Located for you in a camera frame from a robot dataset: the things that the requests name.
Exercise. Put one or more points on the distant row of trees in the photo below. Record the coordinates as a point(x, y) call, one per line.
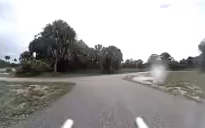
point(156, 61)

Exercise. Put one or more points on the patchy grass verge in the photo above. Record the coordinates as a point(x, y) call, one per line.
point(13, 98)
point(186, 83)

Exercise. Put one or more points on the grey asphalt road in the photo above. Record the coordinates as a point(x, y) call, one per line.
point(105, 100)

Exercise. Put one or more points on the distant low trees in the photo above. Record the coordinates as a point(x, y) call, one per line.
point(5, 62)

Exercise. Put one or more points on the clump of dark trees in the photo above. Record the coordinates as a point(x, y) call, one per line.
point(61, 50)

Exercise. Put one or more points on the robot's own part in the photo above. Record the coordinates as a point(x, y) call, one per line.
point(141, 123)
point(67, 123)

